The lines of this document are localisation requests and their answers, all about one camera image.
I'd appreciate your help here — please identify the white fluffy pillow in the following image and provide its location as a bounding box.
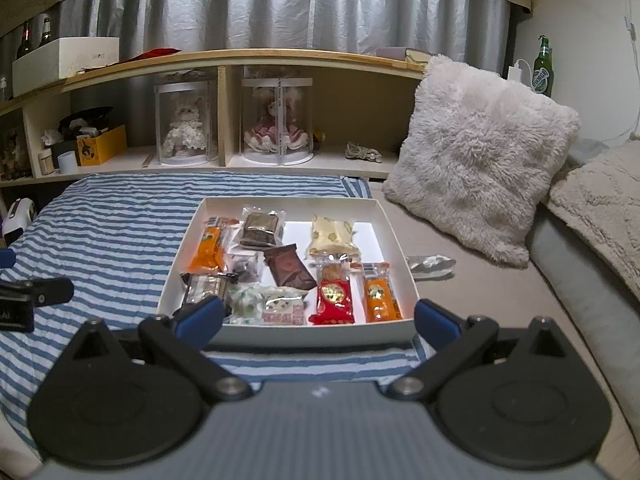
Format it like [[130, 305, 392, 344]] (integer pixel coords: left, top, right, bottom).
[[382, 53, 582, 269]]

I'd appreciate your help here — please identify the white bear print snack packet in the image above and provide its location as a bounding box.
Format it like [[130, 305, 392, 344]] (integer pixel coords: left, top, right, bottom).
[[260, 286, 307, 327]]

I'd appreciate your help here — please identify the white shallow box tray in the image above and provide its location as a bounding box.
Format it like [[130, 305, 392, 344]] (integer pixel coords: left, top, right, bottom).
[[157, 196, 418, 348]]

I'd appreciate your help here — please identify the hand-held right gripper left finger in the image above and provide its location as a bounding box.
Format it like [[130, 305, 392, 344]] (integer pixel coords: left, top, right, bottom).
[[65, 296, 253, 403]]

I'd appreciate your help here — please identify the brown glass bottle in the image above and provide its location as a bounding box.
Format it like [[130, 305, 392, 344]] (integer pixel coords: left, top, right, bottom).
[[16, 21, 33, 59]]

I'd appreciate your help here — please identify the brown snack packet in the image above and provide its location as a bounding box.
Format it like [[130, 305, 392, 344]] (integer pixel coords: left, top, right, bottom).
[[262, 244, 313, 292]]

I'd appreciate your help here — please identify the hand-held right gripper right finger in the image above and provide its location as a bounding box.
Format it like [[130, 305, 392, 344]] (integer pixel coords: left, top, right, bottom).
[[389, 299, 577, 402]]

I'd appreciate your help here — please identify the cream yellow snack packet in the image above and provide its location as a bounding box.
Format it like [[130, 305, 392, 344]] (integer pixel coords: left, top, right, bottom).
[[306, 215, 361, 261]]

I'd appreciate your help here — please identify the clear case with white doll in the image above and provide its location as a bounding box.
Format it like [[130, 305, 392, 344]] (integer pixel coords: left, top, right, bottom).
[[154, 78, 220, 167]]

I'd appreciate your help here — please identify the white space heater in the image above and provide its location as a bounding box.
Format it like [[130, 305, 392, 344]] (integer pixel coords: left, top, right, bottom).
[[1, 198, 37, 243]]

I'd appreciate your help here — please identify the yellow cardboard box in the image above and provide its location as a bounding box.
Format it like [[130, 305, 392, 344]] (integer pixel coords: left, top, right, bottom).
[[76, 125, 128, 167]]

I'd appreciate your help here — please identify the blue white striped blanket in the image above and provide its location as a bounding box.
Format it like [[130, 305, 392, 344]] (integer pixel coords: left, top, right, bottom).
[[0, 172, 431, 461]]

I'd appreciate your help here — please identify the twine bundle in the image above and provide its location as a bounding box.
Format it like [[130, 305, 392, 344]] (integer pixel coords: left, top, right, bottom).
[[345, 142, 385, 164]]

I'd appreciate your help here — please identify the framed picture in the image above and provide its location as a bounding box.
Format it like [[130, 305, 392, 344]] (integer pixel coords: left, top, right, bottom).
[[0, 122, 28, 182]]

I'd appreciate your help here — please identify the clear packet with brown cake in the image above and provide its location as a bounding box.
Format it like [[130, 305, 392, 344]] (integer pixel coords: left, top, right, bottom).
[[237, 206, 286, 251]]

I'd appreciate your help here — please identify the beige knit cushion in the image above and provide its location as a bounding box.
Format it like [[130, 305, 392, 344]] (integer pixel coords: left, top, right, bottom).
[[542, 139, 640, 306]]

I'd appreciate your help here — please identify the short orange snack packet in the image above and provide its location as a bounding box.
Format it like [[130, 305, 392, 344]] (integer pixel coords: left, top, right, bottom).
[[361, 261, 403, 323]]

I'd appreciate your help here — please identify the long orange snack packet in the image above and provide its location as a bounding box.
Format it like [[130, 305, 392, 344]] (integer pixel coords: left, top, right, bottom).
[[187, 216, 241, 273]]

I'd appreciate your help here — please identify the crumpled white wrapper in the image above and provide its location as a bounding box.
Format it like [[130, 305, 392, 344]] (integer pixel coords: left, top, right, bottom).
[[404, 253, 458, 282]]

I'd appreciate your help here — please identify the clear case with pink doll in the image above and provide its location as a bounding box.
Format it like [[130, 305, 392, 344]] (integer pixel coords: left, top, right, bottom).
[[241, 77, 315, 166]]

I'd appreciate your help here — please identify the red snack packet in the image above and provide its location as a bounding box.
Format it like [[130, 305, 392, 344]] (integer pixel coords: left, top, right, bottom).
[[307, 255, 357, 326]]

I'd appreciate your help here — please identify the white charger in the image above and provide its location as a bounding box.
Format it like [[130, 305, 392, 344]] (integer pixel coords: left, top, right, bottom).
[[507, 58, 533, 83]]

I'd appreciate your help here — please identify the white cardboard box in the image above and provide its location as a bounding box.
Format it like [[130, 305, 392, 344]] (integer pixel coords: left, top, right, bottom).
[[12, 36, 121, 97]]

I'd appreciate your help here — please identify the white and green snack packet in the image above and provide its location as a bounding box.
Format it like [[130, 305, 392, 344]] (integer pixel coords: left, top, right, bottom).
[[222, 284, 266, 325]]

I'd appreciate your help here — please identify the wooden shelf unit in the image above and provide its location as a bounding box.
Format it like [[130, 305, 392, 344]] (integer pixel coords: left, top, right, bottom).
[[0, 49, 426, 188]]

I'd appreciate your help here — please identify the grey cushion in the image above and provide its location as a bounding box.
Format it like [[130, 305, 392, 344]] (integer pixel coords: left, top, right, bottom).
[[525, 137, 640, 411]]

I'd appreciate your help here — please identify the green bottle with string lights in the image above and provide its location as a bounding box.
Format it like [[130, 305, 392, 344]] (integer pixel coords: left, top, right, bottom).
[[531, 35, 555, 99]]

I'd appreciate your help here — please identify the red flat paper item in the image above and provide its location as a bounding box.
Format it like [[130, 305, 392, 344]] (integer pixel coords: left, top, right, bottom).
[[122, 47, 182, 63]]

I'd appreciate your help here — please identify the grey curtain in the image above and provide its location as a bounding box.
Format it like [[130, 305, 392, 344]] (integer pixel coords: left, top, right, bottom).
[[50, 0, 511, 73]]

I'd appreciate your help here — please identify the silver and black snack packet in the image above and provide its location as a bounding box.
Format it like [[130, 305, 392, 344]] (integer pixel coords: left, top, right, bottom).
[[179, 272, 241, 318]]

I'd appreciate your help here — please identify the clear packet with dark pieces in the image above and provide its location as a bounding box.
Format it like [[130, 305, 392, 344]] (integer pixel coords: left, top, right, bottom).
[[225, 247, 266, 286]]

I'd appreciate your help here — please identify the white cable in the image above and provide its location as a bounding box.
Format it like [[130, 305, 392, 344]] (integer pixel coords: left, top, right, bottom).
[[607, 0, 640, 143]]

